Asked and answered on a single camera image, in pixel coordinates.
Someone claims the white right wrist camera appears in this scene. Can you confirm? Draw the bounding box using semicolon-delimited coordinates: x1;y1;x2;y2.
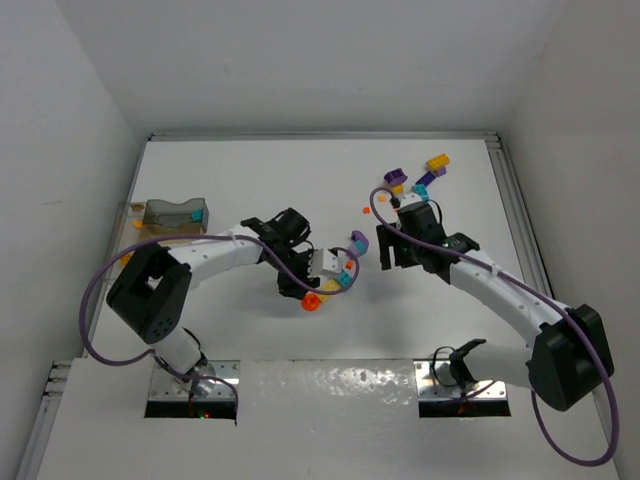
396;191;425;213

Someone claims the orange round lego piece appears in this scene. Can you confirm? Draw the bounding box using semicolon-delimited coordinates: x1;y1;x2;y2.
300;292;322;312

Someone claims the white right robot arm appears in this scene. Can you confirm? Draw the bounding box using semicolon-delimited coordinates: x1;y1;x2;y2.
376;200;615;411

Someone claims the metal base plate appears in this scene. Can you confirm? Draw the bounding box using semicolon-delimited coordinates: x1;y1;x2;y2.
147;360;240;402
413;358;509;401

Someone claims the smoky grey transparent container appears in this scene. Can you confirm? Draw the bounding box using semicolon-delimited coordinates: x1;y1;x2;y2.
142;198;209;233

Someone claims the purple cable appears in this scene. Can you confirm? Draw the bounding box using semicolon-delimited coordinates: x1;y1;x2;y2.
368;186;621;467
79;234;362;401

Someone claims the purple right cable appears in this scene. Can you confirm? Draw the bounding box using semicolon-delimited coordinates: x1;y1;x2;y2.
368;186;621;467

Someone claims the purple arch lego brick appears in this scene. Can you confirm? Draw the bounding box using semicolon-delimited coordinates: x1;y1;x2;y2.
383;168;408;188

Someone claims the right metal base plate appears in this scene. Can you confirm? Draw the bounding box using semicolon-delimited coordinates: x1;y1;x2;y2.
413;358;509;401

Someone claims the clear container far left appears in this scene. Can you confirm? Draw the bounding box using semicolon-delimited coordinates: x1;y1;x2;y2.
103;202;146;289

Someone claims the purple flat lego plate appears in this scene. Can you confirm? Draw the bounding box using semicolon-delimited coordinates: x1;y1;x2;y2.
415;167;447;187

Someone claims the yellow long lego plate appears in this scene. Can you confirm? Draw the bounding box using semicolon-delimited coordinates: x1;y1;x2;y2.
317;279;341;303

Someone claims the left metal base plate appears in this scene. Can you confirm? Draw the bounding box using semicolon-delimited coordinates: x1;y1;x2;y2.
147;360;240;402

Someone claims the teal 2x4 lego brick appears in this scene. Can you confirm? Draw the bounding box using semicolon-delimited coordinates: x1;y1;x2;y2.
336;270;353;287

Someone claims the purple teal lego stack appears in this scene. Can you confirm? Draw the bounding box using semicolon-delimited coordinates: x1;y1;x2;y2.
348;230;369;257

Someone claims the teal small lego brick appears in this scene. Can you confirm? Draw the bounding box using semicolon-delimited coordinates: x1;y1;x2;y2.
191;209;204;222

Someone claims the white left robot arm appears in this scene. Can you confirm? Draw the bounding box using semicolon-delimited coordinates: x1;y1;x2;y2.
107;208;320;375

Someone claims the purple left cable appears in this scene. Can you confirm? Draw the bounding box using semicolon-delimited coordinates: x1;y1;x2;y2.
79;234;362;401

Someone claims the teal lego brick far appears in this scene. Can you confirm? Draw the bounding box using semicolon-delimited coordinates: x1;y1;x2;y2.
411;184;430;202

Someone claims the yellow lego brick far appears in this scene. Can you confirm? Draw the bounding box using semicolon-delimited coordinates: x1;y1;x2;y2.
426;154;450;171

